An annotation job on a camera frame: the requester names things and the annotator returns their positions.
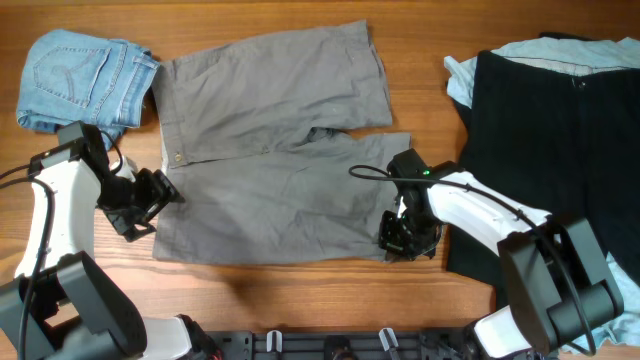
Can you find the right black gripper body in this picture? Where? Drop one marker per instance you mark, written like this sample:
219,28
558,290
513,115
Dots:
407,234

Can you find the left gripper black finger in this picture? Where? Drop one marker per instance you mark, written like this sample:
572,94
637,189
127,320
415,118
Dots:
164,192
131,223

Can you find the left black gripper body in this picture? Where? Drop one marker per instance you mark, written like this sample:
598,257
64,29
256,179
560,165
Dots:
143,194

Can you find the grey cotton shorts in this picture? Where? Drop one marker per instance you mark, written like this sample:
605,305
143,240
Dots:
258,138

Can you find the blue denim jeans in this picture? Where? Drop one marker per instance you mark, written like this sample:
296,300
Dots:
72,77

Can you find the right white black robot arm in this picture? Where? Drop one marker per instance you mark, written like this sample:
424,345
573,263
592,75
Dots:
558,284

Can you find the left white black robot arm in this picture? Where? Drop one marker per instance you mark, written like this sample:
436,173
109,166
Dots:
60,303

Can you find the black shorts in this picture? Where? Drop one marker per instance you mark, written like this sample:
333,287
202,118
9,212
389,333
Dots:
550,165

